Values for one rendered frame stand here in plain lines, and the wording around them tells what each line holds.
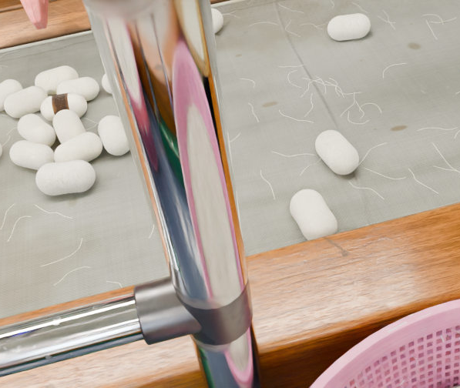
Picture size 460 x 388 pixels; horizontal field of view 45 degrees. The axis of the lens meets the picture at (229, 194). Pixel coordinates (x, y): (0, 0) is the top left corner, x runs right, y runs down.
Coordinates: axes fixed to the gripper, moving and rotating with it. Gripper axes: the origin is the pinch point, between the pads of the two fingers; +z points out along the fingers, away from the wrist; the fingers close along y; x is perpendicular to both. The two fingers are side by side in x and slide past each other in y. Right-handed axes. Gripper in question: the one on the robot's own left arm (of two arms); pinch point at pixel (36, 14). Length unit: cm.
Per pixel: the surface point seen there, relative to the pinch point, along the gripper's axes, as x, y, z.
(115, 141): -0.3, 3.0, 9.6
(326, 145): -3.6, 15.7, 13.5
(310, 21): 8.7, 20.5, 1.9
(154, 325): -20.1, 4.7, 18.8
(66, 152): -0.6, -0.2, 9.6
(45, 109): 3.3, -1.7, 5.5
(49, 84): 5.6, -1.3, 3.1
